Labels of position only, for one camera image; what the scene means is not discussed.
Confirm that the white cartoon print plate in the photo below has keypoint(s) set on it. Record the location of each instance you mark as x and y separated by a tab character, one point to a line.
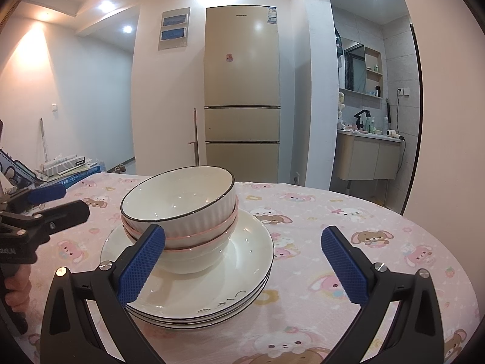
189	319
189	325

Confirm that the white wall socket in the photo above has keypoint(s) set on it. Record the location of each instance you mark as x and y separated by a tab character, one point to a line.
403	91

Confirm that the beige vanity cabinet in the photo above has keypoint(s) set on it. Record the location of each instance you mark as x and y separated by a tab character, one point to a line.
360	159

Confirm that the beige refrigerator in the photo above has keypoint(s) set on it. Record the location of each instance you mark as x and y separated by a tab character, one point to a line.
242	83

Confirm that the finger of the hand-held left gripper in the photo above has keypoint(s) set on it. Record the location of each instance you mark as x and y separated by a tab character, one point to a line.
47	194
64	214

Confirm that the round table cartoon tablecloth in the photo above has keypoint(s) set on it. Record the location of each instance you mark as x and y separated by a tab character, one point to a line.
322	216

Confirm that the wide pink strawberry bowl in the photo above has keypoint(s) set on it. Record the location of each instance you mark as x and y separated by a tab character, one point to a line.
189	261

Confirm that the white bottle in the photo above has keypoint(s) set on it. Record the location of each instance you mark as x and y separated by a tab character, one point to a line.
384	123

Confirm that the white plush figure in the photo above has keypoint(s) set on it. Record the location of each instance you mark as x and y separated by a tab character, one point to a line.
341	110

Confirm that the white ribbed black-rimmed bowl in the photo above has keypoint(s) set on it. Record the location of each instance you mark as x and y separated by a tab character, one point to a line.
182	197

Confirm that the black faucet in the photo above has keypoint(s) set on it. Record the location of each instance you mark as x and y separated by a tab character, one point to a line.
360	119

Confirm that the grey wall panel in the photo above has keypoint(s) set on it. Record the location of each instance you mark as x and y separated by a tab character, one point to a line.
173	26

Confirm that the person's left hand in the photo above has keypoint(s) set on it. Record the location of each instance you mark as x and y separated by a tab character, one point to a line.
17	292

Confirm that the black hanging hair tool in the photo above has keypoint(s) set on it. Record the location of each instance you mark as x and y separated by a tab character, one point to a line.
388	110

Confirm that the ceiling spotlight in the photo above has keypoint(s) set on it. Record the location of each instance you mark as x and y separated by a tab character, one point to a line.
127	29
106	5

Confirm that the light green booklet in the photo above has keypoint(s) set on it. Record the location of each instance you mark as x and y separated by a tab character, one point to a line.
81	167

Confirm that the white fridge label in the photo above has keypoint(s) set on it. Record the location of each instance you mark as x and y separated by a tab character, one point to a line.
271	14

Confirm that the blue book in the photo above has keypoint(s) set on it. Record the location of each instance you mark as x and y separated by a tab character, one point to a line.
89	174

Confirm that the white plate with black lettering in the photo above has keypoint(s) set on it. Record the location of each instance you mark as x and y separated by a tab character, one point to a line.
250	250

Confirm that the pink fridge sticker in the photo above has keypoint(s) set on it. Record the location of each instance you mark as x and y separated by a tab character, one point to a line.
229	57

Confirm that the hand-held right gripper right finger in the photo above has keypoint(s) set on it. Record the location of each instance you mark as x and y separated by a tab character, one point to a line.
344	269

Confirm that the blue patterned pouch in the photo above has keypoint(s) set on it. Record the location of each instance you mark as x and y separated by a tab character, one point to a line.
15	167

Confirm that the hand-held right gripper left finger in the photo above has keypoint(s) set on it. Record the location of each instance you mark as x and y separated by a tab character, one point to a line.
142	269

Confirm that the white hair dryer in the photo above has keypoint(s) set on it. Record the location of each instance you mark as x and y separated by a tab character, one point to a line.
393	134

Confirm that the mirror cabinet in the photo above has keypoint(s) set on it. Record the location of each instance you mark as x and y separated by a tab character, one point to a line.
356	64

